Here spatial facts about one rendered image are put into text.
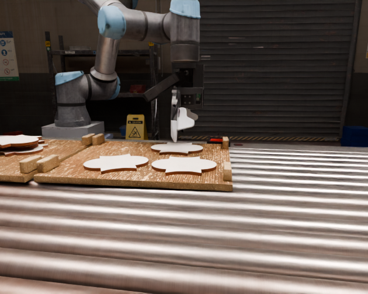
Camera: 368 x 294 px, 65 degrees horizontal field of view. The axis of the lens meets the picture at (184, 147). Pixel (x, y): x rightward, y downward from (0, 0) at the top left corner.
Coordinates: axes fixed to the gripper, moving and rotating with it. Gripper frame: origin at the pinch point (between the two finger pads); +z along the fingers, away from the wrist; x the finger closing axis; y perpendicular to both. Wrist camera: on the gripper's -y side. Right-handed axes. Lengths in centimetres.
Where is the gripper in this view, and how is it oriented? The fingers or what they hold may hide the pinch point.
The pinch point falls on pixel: (176, 137)
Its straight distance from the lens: 80.3
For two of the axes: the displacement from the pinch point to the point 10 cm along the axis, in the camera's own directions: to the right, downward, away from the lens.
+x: 1.2, -2.3, 9.7
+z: -0.1, 9.7, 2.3
